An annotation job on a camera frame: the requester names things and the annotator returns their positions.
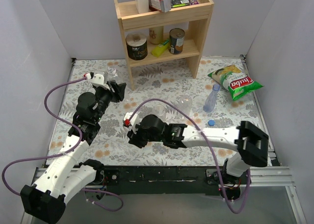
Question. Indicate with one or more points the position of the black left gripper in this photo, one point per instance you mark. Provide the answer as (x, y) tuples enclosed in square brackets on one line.
[(115, 90)]

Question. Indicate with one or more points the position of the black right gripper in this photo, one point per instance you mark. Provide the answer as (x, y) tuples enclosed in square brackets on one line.
[(135, 136)]

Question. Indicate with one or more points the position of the crushed clear bottle blue-white cap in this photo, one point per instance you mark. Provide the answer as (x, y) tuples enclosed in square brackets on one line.
[(110, 74)]

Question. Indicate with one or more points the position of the clear bottle with silver cap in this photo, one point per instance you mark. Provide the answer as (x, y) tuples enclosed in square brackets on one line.
[(160, 112)]

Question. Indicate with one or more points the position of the clear bottle with white cap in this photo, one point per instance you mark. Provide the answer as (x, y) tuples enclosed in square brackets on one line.
[(185, 103)]

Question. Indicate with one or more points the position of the blue bottle cap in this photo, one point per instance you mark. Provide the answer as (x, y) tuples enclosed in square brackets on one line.
[(211, 122)]

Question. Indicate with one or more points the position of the clear bottle with blue cap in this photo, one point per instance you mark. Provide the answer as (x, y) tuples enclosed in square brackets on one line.
[(211, 99)]

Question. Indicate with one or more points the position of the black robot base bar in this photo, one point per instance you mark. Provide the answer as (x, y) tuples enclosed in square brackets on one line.
[(131, 180)]

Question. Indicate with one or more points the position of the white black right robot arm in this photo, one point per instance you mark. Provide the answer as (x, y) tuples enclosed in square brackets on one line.
[(248, 141)]

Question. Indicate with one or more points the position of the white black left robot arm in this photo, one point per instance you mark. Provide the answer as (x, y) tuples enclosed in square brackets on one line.
[(47, 197)]

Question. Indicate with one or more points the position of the white tall bottle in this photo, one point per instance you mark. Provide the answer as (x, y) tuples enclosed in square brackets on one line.
[(142, 6)]

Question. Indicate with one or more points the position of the black wrapped paper roll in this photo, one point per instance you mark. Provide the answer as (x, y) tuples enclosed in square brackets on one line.
[(137, 46)]

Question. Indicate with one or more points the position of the floral patterned table mat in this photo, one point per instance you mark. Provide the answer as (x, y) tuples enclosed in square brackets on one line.
[(164, 83)]

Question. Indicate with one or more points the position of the yellow green packet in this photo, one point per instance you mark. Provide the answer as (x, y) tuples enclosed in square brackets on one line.
[(160, 48)]

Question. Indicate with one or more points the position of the cream cylindrical jar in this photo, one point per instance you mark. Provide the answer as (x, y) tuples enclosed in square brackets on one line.
[(156, 34)]

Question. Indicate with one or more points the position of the tin food can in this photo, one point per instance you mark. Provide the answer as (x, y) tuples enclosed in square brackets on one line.
[(176, 39)]

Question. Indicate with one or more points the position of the red grey carton box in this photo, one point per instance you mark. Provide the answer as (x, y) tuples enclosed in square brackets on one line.
[(160, 5)]

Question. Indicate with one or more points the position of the green white chips bag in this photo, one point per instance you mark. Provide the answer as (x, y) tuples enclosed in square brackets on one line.
[(237, 82)]

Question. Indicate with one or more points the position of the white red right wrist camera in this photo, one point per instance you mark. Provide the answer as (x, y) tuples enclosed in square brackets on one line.
[(130, 121)]

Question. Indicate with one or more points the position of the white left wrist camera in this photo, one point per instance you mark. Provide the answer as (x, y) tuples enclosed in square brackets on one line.
[(97, 79)]

